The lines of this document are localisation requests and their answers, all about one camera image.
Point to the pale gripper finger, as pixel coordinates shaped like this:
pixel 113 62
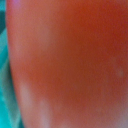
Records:
pixel 9 112

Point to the red tomato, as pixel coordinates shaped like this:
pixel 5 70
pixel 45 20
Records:
pixel 69 62

